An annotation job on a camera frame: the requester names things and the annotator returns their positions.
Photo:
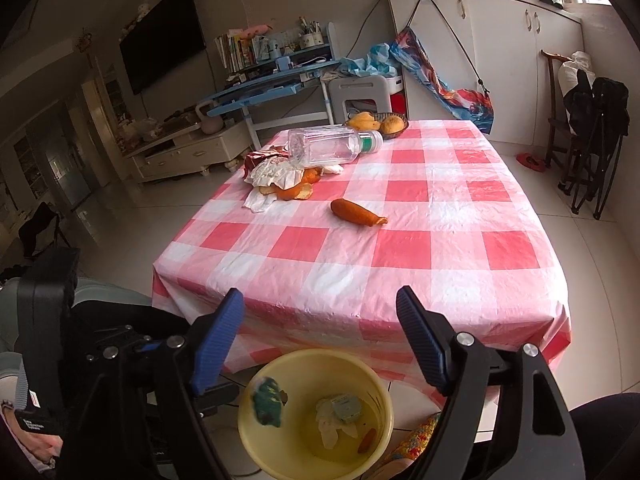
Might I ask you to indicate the pale grey seat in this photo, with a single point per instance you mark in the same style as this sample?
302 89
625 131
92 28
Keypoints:
110 295

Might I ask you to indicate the white cupboard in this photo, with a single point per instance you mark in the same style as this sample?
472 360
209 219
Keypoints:
505 50

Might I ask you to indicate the small grey green packet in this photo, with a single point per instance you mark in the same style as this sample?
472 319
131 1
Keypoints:
346 406

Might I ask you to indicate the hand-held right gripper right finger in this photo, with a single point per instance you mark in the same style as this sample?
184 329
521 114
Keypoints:
425 345

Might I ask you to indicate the white plastic stool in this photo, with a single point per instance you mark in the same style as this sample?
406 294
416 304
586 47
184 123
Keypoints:
360 90

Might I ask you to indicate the person's right leg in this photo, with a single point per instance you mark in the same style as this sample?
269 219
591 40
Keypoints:
610 440

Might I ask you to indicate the pink plush toy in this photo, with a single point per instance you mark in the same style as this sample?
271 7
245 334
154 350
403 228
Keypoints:
252 31

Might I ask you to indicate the small orange peel scrap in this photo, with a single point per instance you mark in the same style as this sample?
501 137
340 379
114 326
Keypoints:
367 441

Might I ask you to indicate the white tissue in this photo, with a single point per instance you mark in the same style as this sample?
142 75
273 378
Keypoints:
260 202

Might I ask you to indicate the blue study desk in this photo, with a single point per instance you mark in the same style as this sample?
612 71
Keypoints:
260 87

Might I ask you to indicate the small wall ornament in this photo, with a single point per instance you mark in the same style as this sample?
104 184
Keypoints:
83 42

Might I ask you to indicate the white pen holder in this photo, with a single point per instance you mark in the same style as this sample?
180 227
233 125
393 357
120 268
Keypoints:
312 39

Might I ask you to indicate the white paper wrapper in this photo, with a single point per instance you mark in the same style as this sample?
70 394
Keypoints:
277 172

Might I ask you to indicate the black wall television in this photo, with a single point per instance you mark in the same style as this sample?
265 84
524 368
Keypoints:
162 35

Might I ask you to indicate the red snack packet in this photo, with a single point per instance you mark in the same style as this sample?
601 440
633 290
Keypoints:
257 161

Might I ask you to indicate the red storage box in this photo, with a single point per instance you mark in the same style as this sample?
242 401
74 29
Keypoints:
398 106

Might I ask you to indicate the smooth yellow mango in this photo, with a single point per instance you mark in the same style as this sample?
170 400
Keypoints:
361 121

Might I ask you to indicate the dark wooden chair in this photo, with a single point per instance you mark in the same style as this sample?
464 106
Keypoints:
552 110

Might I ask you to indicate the colourful knitted cushion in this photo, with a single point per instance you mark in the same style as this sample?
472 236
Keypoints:
417 437

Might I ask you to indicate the white tissue wad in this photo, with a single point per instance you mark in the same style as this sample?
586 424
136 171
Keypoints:
330 425

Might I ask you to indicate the colourful printed hanging bag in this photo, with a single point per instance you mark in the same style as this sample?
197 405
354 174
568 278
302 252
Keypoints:
435 82

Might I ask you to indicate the pink kettlebell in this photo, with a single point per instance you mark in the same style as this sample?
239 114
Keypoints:
211 122

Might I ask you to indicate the row of books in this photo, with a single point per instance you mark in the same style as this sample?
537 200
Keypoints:
237 52

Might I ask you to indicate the pink checked tablecloth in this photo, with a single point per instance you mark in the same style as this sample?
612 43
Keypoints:
400 260

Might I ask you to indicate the blue crumpled plastic sheet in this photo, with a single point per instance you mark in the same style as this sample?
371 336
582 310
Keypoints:
372 62

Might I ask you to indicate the dark fruit basket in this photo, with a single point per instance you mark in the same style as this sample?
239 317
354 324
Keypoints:
400 132

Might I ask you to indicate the orange peel piece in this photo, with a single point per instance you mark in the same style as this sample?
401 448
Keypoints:
355 211

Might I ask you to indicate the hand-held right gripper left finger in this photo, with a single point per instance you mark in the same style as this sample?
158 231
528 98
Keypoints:
220 345

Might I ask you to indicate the large orange peel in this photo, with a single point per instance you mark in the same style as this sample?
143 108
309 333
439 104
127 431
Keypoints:
292 192

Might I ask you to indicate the white stuffed bag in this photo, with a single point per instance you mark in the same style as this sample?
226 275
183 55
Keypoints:
570 72

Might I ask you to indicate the wrinkled yellow mango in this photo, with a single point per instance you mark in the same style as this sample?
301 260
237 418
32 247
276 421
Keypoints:
393 124

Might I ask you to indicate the black folding chair frame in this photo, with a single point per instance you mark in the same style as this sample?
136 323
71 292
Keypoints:
587 180

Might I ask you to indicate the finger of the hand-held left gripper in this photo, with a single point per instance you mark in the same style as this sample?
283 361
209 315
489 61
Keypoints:
120 337

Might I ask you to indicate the white television cabinet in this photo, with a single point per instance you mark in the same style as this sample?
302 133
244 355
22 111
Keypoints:
185 152

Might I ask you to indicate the clear plastic bottle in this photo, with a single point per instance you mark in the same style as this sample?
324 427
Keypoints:
325 146

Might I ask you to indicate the yellow plastic bucket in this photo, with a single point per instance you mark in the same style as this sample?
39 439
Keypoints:
260 455

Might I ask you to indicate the red slipper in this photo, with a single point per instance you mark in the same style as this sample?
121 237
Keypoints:
532 162

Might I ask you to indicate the green crumpled packet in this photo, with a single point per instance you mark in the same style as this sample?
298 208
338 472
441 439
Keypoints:
267 402

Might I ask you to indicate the person's left hand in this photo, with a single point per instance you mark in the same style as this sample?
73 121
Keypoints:
35 452

